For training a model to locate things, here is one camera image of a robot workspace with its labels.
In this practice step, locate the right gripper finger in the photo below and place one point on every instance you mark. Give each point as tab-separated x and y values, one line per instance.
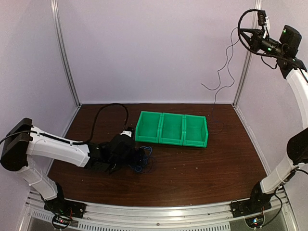
244	31
247	41

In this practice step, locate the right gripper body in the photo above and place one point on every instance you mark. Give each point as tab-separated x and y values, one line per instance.
257	41

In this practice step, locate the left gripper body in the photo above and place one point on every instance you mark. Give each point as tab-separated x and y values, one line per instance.
137	158

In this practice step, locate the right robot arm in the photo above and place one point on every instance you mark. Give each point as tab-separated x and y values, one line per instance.
295	73

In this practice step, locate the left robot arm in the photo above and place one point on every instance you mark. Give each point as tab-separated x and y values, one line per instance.
25	141

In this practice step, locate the left green bin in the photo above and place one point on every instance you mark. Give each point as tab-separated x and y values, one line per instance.
148	127

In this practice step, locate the green bin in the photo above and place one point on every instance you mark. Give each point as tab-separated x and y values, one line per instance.
148	127
171	132
195	131

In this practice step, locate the middle green bin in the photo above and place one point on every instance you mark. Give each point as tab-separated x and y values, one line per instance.
171	132

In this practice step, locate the right green bin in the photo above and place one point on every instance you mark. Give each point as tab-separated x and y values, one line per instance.
195	131

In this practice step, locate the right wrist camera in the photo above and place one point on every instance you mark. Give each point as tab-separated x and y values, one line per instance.
263	22

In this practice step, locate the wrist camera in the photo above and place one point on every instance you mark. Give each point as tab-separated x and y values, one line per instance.
129	131
263	22

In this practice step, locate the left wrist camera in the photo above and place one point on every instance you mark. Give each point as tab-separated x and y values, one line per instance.
129	131

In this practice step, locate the right aluminium post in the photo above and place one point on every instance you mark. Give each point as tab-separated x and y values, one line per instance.
246	65

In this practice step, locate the aluminium post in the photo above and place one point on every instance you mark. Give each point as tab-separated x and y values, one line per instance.
246	65
63	53

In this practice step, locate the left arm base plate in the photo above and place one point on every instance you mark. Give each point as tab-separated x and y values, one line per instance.
64	211

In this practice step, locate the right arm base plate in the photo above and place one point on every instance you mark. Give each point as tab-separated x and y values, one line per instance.
253	217

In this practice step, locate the front aluminium rail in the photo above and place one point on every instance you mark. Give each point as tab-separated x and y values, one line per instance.
102	217

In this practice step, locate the left aluminium post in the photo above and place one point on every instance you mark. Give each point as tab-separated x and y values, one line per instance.
63	53

